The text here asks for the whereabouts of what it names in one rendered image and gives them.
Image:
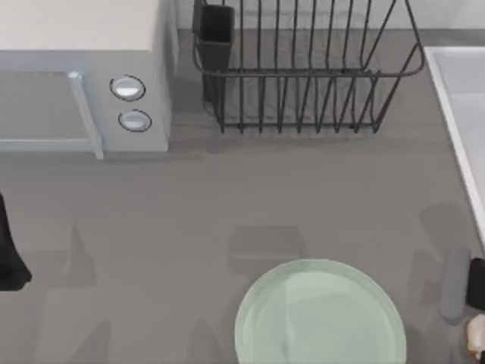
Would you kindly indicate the smaller silver microwave knob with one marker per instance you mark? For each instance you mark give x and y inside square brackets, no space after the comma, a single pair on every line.
[135,120]

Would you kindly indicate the larger silver microwave knob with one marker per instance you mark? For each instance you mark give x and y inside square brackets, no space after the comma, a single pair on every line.
[127,87]

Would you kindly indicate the black cutlery holder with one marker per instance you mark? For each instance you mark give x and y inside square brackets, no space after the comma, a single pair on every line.
[213,34]

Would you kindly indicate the pale green plate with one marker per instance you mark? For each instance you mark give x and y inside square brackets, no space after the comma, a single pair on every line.
[320,314]

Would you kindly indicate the microwave glass door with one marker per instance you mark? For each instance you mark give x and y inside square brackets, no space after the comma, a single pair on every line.
[34,106]

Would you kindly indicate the pale microwave oven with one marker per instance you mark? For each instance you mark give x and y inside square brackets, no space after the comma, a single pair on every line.
[76,30]

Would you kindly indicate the white sink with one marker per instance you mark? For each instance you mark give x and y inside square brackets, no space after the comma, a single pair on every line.
[462,113]

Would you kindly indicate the black right gripper tip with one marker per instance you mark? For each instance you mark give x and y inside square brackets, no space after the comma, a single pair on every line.
[478,282]

